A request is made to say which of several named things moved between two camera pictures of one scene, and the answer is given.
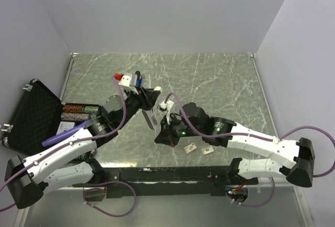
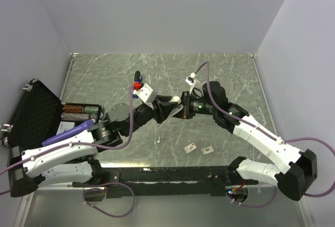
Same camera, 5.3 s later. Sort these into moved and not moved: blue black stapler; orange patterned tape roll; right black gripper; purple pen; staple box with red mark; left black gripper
Moved: left black gripper; right black gripper
Not moved: purple pen; staple box with red mark; blue black stapler; orange patterned tape roll
